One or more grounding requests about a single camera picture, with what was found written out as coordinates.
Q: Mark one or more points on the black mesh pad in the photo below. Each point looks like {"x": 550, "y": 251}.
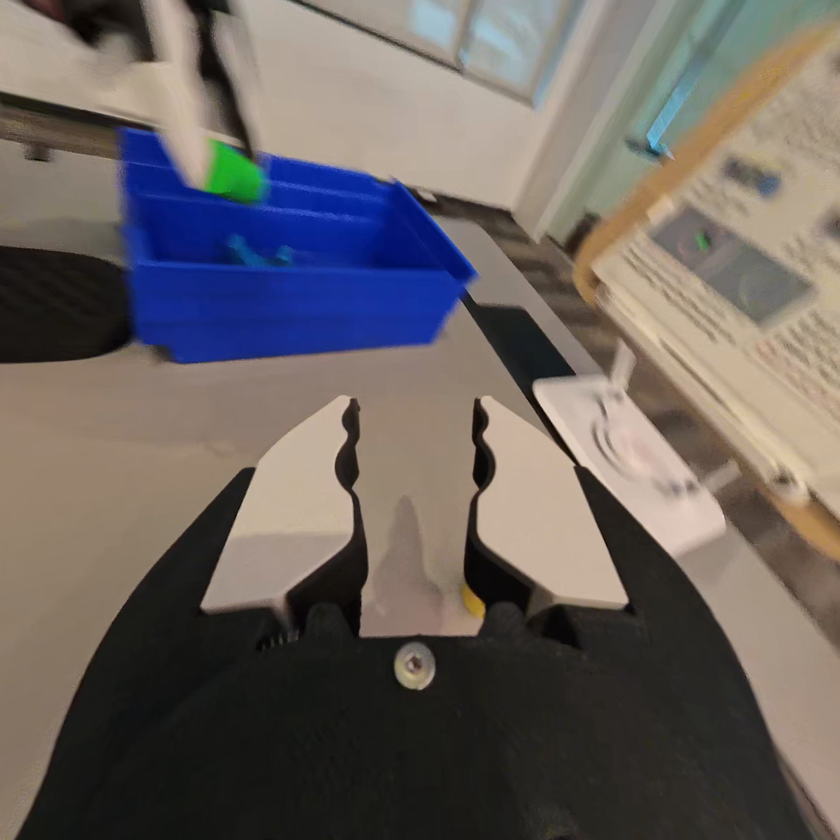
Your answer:
{"x": 53, "y": 309}

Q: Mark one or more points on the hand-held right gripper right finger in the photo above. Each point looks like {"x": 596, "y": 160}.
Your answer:
{"x": 545, "y": 525}

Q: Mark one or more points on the glass window panel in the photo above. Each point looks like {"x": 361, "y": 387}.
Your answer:
{"x": 486, "y": 40}

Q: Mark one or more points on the yellow cylinder block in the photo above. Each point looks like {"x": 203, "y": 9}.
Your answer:
{"x": 470, "y": 601}

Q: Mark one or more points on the wooden document stand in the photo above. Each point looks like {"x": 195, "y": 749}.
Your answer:
{"x": 630, "y": 466}

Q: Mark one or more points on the blue plastic bin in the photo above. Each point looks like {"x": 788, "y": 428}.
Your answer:
{"x": 289, "y": 309}

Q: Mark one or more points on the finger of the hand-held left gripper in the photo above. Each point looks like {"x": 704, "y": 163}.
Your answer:
{"x": 184, "y": 99}
{"x": 236, "y": 79}

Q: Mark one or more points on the green cylinder block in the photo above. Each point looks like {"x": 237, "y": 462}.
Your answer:
{"x": 239, "y": 173}

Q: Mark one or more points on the blue arch block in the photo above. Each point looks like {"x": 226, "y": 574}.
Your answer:
{"x": 256, "y": 252}

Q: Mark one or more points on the printed instruction sheet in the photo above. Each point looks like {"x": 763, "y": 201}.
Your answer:
{"x": 748, "y": 263}

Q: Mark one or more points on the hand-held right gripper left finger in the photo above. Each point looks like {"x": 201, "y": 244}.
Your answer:
{"x": 282, "y": 525}

